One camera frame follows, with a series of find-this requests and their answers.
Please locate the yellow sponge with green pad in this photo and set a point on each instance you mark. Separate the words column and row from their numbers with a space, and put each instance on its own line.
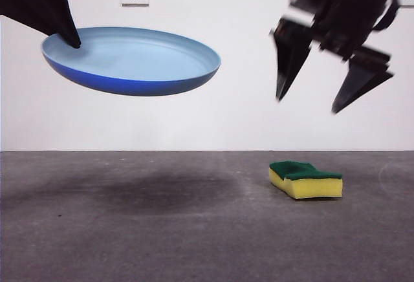
column 312, row 189

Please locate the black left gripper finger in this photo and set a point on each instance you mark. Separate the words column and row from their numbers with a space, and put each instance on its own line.
column 42, row 7

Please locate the blue round plate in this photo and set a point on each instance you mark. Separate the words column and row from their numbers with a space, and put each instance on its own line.
column 145, row 59

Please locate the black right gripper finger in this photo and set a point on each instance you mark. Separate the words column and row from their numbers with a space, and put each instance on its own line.
column 289, row 55
column 359, row 84

